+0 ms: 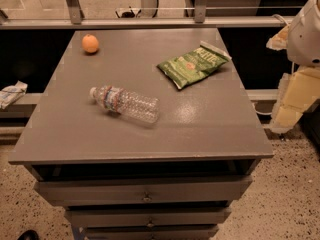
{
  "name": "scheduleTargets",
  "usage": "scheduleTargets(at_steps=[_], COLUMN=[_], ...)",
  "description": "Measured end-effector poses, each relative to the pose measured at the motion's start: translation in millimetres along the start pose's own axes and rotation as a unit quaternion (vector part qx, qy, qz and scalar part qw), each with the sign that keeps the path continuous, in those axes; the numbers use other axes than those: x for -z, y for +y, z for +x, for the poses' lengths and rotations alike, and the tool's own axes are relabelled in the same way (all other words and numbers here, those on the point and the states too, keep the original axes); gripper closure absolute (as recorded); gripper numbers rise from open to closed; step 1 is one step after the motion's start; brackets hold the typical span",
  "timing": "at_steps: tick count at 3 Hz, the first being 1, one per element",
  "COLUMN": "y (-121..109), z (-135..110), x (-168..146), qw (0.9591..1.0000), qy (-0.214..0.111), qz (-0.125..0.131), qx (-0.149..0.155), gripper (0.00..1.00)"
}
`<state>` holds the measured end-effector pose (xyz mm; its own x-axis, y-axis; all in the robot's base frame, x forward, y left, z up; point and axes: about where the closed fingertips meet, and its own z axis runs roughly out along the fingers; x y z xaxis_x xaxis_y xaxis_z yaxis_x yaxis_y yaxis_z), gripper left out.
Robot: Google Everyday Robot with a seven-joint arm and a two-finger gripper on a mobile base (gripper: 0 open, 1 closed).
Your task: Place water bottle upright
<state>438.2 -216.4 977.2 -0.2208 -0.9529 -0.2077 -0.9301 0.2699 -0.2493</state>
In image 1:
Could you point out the middle drawer knob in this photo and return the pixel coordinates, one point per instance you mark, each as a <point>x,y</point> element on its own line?
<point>150,223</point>

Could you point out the grey drawer cabinet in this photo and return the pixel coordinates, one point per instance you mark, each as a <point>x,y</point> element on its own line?
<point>193,161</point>

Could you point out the top drawer knob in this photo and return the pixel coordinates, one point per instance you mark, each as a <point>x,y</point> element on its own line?
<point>147,198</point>

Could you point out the clear plastic water bottle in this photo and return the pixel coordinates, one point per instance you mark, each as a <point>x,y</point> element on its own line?
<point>127,103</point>

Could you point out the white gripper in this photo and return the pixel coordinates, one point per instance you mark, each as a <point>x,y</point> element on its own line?
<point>306,39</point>

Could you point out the green chip bag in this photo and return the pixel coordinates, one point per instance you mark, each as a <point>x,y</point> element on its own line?
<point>194,66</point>

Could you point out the orange fruit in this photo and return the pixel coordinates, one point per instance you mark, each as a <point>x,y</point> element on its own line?
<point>90,43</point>

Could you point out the drawer knob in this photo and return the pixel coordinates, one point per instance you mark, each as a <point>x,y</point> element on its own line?
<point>147,198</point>
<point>150,223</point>

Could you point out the metal railing frame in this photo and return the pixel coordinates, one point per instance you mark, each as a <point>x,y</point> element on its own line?
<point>139,14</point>

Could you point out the white wrapped packet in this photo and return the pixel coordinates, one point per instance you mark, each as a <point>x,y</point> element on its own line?
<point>12,93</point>

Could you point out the black shoe tip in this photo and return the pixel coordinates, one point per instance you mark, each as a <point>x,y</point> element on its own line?
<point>29,235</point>

